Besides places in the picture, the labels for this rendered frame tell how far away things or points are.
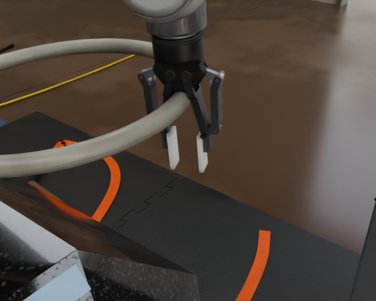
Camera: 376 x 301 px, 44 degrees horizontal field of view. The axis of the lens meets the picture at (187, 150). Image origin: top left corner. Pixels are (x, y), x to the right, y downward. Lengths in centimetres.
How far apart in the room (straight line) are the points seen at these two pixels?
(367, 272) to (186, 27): 67
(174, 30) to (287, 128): 213
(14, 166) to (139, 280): 26
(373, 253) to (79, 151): 67
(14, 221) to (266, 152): 191
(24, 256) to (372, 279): 73
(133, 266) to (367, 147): 207
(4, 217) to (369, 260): 72
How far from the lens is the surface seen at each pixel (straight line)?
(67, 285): 62
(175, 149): 79
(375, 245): 104
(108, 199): 211
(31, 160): 62
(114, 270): 69
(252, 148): 250
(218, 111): 71
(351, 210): 218
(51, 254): 64
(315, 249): 191
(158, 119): 65
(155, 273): 79
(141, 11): 45
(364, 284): 111
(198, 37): 68
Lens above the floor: 129
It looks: 32 degrees down
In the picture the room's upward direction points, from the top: straight up
